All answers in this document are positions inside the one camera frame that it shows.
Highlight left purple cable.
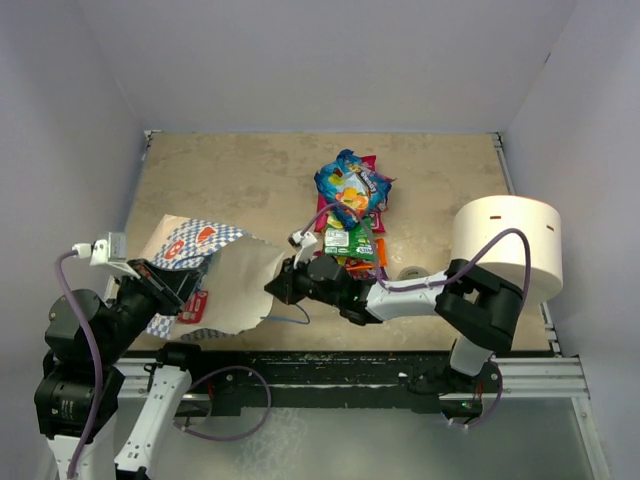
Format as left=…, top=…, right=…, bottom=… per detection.
left=54, top=249, right=274, bottom=480

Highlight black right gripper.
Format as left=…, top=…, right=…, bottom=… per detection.
left=265, top=254, right=342, bottom=308

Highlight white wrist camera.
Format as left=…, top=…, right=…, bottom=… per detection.
left=71, top=232, right=140, bottom=279
left=288, top=230, right=318, bottom=270

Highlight aluminium frame rails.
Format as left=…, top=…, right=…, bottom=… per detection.
left=49, top=130, right=611, bottom=480

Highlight blue colourful snack bag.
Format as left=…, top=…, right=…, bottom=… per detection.
left=314, top=149, right=394, bottom=219

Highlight blue checkered paper bag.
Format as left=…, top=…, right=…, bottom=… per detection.
left=141, top=215, right=310, bottom=341

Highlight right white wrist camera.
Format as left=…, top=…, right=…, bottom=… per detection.
left=288, top=230, right=318, bottom=270

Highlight red Real chips bag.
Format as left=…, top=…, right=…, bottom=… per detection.
left=313, top=155, right=386, bottom=234

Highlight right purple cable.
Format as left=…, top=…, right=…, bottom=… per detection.
left=299, top=202, right=532, bottom=431

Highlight clear tape roll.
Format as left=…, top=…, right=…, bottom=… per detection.
left=397, top=266, right=429, bottom=281

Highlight purple cable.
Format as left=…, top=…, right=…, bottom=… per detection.
left=54, top=249, right=274, bottom=480
left=299, top=202, right=532, bottom=431

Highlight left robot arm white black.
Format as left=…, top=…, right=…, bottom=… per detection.
left=34, top=254, right=206, bottom=479

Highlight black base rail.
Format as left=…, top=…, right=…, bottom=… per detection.
left=119, top=349, right=484, bottom=419

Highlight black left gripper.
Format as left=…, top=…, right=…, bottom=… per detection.
left=96, top=255, right=205, bottom=361

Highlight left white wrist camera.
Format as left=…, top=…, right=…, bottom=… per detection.
left=71, top=232, right=140, bottom=279

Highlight orange snack box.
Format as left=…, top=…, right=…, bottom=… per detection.
left=346, top=238, right=387, bottom=268

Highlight purple Fox's candy bag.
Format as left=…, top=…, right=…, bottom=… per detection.
left=344, top=257, right=379, bottom=279

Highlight white cylindrical paper lamp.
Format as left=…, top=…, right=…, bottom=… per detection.
left=448, top=195, right=565, bottom=305

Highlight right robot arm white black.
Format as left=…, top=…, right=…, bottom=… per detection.
left=264, top=256, right=525, bottom=391

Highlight red small snack packet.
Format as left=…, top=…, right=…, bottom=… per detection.
left=177, top=290, right=208, bottom=325

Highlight green snack pack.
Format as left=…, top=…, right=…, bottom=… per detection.
left=323, top=214, right=373, bottom=262

